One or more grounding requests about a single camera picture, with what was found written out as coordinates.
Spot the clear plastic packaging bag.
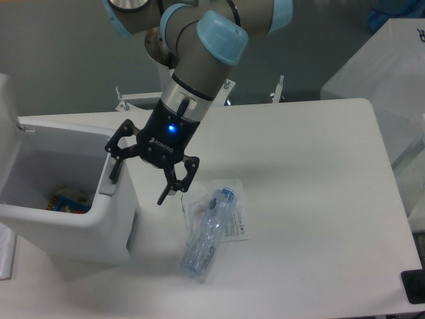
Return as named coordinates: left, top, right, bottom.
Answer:
left=180, top=179, right=252, bottom=247

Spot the white push-button trash can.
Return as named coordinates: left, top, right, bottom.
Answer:
left=1, top=74, right=138, bottom=265

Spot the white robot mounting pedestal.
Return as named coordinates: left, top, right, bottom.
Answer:
left=116, top=74, right=285, bottom=112

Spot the clear plastic water bottle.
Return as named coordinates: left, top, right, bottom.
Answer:
left=181, top=187, right=237, bottom=277

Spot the colourful trash inside can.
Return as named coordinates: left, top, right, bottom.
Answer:
left=45, top=188, right=91, bottom=215

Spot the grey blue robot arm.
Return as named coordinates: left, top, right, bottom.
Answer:
left=104, top=1, right=293, bottom=195

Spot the black device at table edge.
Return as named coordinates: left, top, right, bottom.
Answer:
left=401, top=269, right=424, bottom=304

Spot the blue object in background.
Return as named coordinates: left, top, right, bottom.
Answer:
left=367, top=0, right=424, bottom=34

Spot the white cabinet on right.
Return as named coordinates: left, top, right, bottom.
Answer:
left=320, top=18, right=425, bottom=213

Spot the white paper sheet left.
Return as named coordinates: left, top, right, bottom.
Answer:
left=0, top=224, right=17, bottom=280

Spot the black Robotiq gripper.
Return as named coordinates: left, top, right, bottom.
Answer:
left=104, top=98, right=202, bottom=206

